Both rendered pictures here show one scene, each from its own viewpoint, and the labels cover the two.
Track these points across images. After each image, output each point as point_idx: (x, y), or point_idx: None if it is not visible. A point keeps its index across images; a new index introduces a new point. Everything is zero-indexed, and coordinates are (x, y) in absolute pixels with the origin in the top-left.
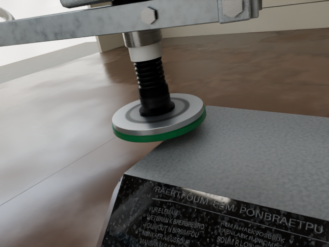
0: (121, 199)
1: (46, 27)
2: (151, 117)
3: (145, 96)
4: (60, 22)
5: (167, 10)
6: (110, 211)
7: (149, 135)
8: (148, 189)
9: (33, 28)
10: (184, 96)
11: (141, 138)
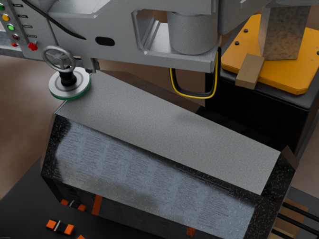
0: (55, 123)
1: (15, 53)
2: (66, 87)
3: (62, 79)
4: (23, 53)
5: (67, 61)
6: (51, 125)
7: (65, 97)
8: (65, 120)
9: (9, 52)
10: (82, 71)
11: (61, 98)
